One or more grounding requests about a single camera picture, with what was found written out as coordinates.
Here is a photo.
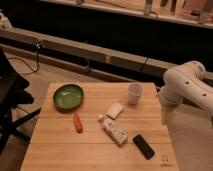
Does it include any white sponge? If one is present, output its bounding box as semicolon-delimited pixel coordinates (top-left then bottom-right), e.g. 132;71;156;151
106;103;124;119

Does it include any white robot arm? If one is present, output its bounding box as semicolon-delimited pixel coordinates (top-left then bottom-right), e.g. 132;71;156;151
158;61;213;125

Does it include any green ceramic bowl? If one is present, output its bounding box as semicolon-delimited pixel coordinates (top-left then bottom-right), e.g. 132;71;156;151
53;84;84;111

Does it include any black remote control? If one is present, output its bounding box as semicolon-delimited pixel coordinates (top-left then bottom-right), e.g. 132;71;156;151
133;135;155;160

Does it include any white paper cup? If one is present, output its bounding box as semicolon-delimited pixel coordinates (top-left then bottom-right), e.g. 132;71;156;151
128;83;143;105

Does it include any orange carrot toy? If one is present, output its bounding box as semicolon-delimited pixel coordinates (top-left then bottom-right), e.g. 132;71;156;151
73;114;83;133

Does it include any black office chair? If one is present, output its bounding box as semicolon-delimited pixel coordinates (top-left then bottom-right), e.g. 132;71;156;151
0;46;41;154

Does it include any black cable on floor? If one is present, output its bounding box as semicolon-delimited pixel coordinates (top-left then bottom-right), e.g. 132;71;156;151
7;39;44;76

